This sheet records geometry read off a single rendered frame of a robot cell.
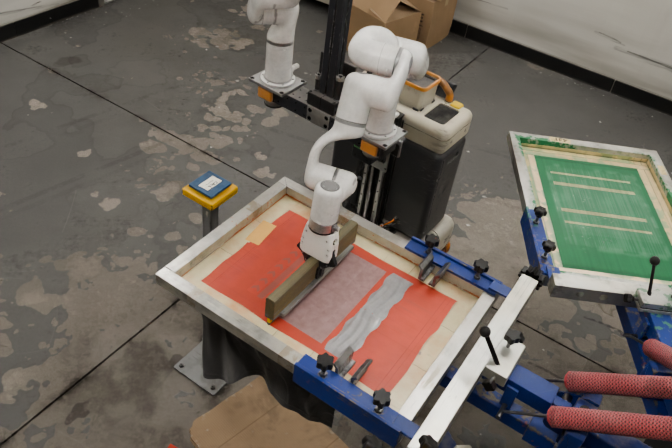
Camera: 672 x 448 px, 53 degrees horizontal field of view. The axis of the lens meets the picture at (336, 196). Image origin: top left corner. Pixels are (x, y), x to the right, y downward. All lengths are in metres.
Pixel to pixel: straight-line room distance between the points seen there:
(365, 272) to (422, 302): 0.19
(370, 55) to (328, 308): 0.70
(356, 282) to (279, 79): 0.83
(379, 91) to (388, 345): 0.67
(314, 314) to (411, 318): 0.27
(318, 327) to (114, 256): 1.73
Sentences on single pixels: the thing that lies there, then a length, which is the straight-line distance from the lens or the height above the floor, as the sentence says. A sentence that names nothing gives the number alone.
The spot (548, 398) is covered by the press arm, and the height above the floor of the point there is 1.04.
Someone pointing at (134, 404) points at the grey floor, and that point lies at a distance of 2.87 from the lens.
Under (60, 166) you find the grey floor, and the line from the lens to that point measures 3.99.
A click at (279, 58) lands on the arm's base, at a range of 2.39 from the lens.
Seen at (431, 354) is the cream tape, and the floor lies 0.95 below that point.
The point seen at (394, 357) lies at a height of 0.95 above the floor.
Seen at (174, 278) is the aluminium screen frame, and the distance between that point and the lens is 1.91.
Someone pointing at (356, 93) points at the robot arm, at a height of 1.50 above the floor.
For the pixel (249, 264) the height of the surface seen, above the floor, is 0.95.
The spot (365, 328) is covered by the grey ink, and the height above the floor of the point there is 0.96.
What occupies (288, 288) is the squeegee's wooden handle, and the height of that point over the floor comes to 1.05.
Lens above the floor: 2.38
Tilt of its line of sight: 39 degrees down
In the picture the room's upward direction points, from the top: 8 degrees clockwise
